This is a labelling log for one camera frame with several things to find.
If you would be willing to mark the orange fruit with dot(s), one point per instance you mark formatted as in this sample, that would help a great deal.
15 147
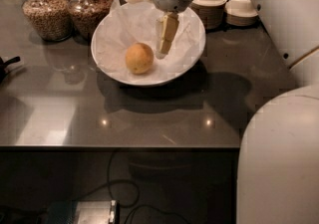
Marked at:
139 58

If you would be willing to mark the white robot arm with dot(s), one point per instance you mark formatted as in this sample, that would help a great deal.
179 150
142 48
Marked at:
278 164

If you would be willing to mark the white bowl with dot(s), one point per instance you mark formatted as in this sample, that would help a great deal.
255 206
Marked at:
109 72

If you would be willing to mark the white paper liner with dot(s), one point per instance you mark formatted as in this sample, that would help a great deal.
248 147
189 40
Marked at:
126 29

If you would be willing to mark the left stack of paper bowls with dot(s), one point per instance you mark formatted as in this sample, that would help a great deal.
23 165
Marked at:
210 12

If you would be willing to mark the stack of paper bowls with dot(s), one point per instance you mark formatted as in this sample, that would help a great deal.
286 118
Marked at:
240 13
210 12

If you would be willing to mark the right glass grain jar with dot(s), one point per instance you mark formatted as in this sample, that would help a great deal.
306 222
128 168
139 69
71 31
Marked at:
87 15

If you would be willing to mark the right stack of paper bowls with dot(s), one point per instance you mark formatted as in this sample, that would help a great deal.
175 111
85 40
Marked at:
240 13

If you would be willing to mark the left glass grain jar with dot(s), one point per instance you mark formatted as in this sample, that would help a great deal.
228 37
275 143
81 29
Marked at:
49 18

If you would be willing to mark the metal box under table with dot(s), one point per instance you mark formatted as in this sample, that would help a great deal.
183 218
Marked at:
83 212

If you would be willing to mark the black handle object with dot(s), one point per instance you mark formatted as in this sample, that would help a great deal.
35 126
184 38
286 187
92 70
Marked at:
5 64

